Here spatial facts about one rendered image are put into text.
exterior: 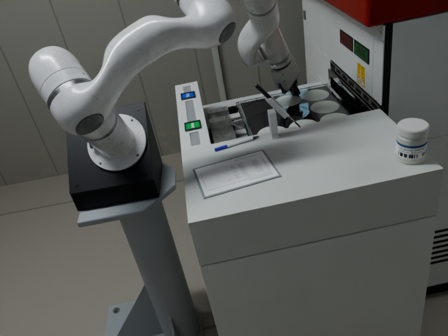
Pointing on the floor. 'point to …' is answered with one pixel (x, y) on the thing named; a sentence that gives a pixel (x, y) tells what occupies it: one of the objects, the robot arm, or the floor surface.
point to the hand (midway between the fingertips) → (294, 91)
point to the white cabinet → (327, 285)
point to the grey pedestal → (151, 269)
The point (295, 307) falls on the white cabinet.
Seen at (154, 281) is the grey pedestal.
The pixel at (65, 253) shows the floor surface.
